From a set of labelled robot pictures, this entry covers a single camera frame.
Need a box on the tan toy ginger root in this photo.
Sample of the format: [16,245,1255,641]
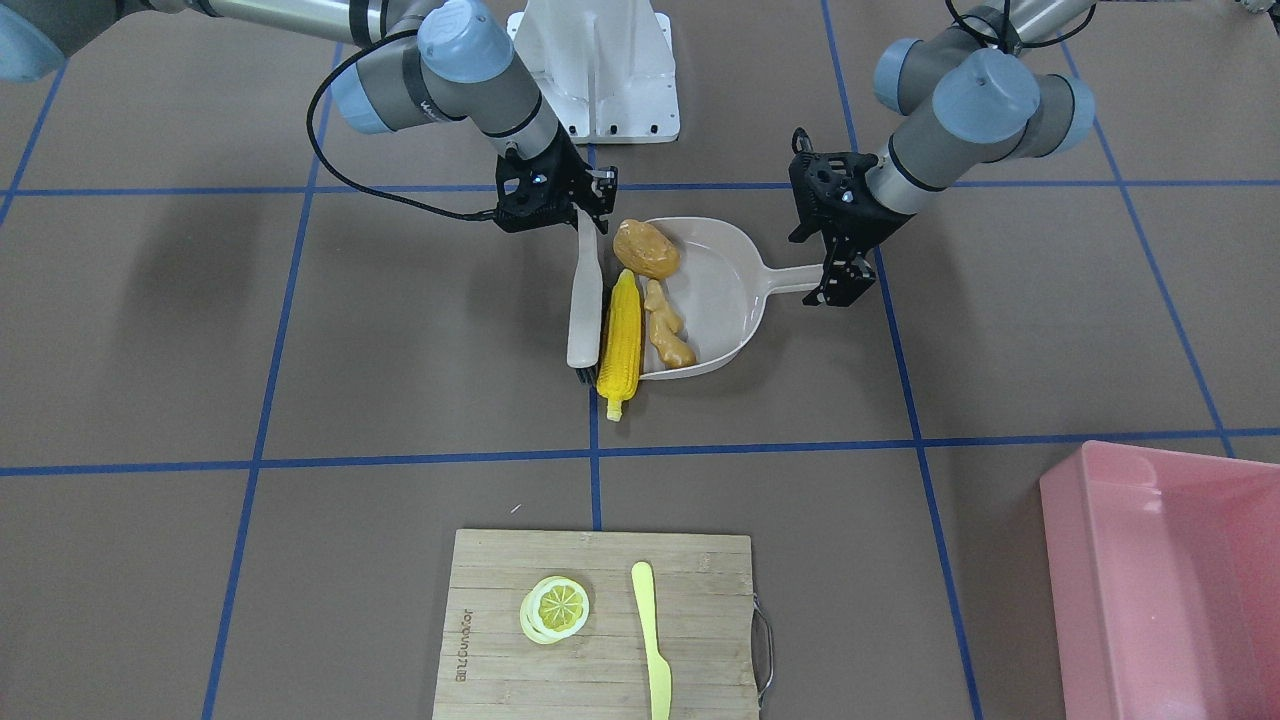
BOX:
[643,278,698,369]

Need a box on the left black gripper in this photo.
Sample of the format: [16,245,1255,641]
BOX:
[788,128,913,307]

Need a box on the yellow toy corn cob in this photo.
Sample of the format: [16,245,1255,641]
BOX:
[596,269,643,421]

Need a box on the pink plastic bin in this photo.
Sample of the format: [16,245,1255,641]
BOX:
[1039,441,1279,719]

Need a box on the yellow toy lemon slice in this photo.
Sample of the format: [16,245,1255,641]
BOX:
[518,577,590,644]

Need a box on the beige hand brush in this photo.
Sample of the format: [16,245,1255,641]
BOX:
[566,209,604,386]

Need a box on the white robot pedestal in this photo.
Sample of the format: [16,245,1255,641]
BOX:
[506,1,681,146]

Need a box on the brown toy potato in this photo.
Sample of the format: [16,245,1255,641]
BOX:
[612,219,682,281]

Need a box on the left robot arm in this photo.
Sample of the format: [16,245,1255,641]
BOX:
[788,1,1096,307]

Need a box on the bamboo cutting board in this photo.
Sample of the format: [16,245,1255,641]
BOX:
[431,529,760,719]

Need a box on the beige plastic dustpan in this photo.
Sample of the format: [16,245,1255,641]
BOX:
[640,217,823,380]

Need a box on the yellow toy knife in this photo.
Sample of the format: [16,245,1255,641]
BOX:
[630,561,675,719]

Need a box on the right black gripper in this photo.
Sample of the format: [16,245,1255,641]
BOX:
[494,128,618,234]

